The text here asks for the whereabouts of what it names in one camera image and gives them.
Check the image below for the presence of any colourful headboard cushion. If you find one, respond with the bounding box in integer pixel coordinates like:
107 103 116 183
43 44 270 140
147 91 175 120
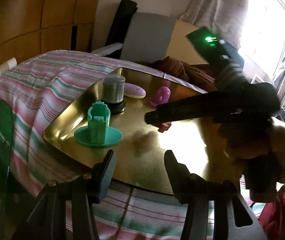
103 0 206 64

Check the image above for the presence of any gold metal tray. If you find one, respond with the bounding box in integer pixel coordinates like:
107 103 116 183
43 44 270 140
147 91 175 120
42 67 243 196

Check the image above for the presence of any purple octopus toy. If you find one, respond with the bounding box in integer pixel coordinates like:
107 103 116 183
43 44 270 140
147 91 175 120
149 86 171 107

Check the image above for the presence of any brown pillow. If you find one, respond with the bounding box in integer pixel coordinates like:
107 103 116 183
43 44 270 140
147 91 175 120
151 56 217 92

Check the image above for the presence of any clear cup black base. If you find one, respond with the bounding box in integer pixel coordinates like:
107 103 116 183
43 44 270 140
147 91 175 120
101 74 126 115

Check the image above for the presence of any purple oval soap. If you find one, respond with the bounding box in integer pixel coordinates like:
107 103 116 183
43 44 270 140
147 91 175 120
124 83 146 99

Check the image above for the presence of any striped bed cover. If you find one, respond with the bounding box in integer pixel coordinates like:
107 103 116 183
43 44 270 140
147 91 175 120
0 49 266 240

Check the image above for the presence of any red foam puzzle piece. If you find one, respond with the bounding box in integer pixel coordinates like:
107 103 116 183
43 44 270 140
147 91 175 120
156 122 172 133

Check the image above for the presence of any person right hand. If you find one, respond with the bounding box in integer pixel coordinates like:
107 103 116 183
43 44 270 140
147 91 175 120
199 116 285 203

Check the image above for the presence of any window curtain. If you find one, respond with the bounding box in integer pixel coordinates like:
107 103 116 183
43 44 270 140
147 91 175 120
180 0 249 49

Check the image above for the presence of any teal plastic funnel stand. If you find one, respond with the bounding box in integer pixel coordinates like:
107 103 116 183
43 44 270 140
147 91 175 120
74 101 123 147

